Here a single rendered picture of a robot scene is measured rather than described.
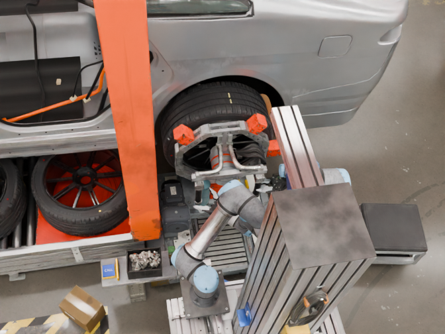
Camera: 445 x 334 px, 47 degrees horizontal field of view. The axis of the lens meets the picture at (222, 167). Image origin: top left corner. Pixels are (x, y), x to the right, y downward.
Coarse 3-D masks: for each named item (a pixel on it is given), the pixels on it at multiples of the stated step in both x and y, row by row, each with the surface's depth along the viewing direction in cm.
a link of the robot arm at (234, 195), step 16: (224, 192) 233; (240, 192) 231; (224, 208) 233; (240, 208) 229; (208, 224) 239; (224, 224) 238; (192, 240) 245; (208, 240) 240; (176, 256) 245; (192, 256) 242
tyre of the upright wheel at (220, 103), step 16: (176, 96) 291; (192, 96) 285; (208, 96) 282; (224, 96) 282; (240, 96) 286; (256, 96) 296; (176, 112) 287; (192, 112) 281; (208, 112) 276; (224, 112) 277; (240, 112) 280; (256, 112) 286; (160, 128) 306; (192, 128) 283
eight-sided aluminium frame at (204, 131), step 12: (204, 132) 276; (216, 132) 276; (228, 132) 278; (240, 132) 279; (180, 144) 287; (192, 144) 282; (264, 144) 294; (180, 156) 289; (180, 168) 300; (192, 168) 313
